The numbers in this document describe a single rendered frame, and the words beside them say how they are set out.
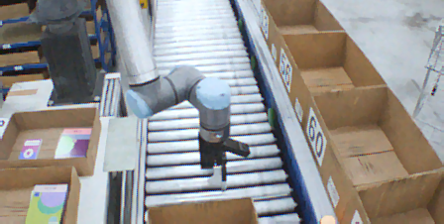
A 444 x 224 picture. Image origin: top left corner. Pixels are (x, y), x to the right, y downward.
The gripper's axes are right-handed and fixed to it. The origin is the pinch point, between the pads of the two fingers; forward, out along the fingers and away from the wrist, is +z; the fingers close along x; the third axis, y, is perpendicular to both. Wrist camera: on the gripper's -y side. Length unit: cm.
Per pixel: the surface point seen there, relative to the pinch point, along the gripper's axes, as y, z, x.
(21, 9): 126, 1, -164
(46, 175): 62, -1, -5
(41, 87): 82, 5, -68
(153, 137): 24.3, 5.8, -28.5
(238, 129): -9.4, 5.6, -28.8
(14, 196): 75, 4, 1
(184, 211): 12.8, -8.8, 19.0
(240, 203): -2.7, -9.8, 18.8
